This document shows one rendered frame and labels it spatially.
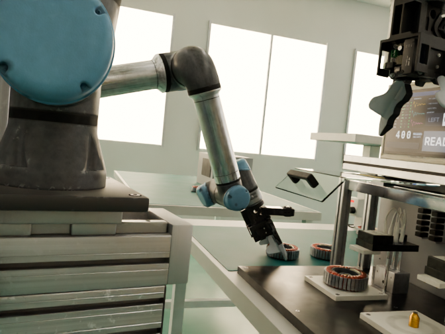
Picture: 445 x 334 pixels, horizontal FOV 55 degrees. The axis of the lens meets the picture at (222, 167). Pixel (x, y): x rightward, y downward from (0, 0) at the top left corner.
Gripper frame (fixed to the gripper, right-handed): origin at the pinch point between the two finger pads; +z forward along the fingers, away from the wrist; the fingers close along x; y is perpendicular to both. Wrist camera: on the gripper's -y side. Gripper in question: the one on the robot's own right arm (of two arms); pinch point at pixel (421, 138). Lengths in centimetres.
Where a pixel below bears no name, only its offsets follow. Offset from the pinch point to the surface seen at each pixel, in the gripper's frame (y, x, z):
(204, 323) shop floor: -61, -184, 115
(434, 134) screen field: -35.7, -24.7, -3.4
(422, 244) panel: -50, -34, 26
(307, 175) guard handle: -8.6, -36.5, 9.4
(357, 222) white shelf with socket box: -105, -113, 36
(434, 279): -24.3, -12.0, 27.0
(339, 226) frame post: -36, -53, 25
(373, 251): -29, -33, 27
